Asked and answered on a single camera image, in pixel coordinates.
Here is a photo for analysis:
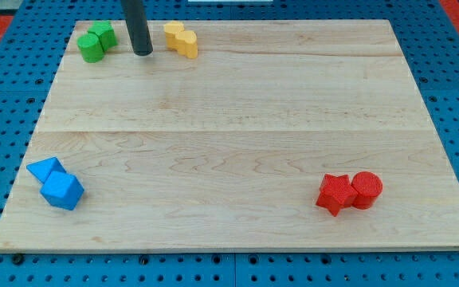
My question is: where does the light wooden board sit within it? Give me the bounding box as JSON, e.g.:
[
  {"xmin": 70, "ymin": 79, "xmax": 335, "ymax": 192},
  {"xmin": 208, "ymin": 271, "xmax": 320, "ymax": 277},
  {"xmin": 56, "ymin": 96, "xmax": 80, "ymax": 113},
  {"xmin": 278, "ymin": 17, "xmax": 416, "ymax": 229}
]
[{"xmin": 0, "ymin": 20, "xmax": 459, "ymax": 254}]

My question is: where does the yellow heart block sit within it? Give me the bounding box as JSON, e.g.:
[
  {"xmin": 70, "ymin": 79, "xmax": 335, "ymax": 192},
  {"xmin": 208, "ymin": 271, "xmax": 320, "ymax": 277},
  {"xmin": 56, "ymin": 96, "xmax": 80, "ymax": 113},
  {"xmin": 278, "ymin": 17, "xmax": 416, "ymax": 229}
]
[{"xmin": 175, "ymin": 30, "xmax": 198, "ymax": 59}]

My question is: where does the red star block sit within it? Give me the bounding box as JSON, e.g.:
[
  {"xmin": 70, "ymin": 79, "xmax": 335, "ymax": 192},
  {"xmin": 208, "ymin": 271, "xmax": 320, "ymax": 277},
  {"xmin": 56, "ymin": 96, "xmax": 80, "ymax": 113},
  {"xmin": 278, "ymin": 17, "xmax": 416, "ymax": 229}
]
[{"xmin": 315, "ymin": 174, "xmax": 358, "ymax": 217}]

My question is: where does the yellow pentagon block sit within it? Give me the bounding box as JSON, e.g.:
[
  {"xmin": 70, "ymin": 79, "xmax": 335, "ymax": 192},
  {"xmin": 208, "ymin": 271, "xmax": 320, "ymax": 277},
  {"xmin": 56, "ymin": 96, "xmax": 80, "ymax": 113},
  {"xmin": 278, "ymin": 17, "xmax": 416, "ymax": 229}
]
[{"xmin": 163, "ymin": 21, "xmax": 184, "ymax": 50}]

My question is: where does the red cylinder block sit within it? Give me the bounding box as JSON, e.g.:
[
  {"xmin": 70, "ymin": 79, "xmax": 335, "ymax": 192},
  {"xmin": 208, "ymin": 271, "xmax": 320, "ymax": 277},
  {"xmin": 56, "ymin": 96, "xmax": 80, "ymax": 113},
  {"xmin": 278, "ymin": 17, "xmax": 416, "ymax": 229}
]
[{"xmin": 351, "ymin": 171, "xmax": 383, "ymax": 210}]

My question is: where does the green hexagon block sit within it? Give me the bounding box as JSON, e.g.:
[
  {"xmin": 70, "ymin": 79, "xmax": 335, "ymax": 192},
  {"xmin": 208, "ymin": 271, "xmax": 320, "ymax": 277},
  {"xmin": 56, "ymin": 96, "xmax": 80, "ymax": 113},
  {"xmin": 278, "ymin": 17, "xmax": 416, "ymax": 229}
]
[{"xmin": 88, "ymin": 21, "xmax": 118, "ymax": 51}]

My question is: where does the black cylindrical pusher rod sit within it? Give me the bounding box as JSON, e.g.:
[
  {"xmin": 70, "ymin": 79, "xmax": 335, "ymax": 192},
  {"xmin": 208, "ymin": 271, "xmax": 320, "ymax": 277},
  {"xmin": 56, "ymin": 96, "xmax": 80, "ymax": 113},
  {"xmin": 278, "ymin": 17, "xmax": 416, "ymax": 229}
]
[{"xmin": 120, "ymin": 0, "xmax": 153, "ymax": 57}]

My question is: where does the green cylinder block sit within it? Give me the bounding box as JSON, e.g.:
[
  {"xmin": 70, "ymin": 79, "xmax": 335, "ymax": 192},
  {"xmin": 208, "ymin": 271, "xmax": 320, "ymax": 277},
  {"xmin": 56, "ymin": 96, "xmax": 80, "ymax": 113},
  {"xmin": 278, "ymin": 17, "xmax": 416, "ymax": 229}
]
[{"xmin": 76, "ymin": 33, "xmax": 104, "ymax": 63}]

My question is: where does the blue cube block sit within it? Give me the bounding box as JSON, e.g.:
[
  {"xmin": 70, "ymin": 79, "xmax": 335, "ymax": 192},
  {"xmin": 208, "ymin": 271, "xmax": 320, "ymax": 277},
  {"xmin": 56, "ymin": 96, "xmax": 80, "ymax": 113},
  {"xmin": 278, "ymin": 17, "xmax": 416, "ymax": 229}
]
[{"xmin": 40, "ymin": 171, "xmax": 84, "ymax": 210}]

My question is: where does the blue triangle block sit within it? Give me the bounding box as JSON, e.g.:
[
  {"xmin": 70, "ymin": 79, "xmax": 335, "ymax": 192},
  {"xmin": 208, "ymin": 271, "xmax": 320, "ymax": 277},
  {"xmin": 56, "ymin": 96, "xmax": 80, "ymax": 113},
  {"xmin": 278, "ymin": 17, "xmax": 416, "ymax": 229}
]
[{"xmin": 26, "ymin": 157, "xmax": 66, "ymax": 183}]

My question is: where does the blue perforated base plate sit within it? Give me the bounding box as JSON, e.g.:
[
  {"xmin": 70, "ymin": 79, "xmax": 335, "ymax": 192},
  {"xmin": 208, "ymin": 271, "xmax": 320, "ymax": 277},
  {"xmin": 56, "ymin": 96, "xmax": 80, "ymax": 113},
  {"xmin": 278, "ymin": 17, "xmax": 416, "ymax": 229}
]
[{"xmin": 0, "ymin": 1, "xmax": 459, "ymax": 286}]

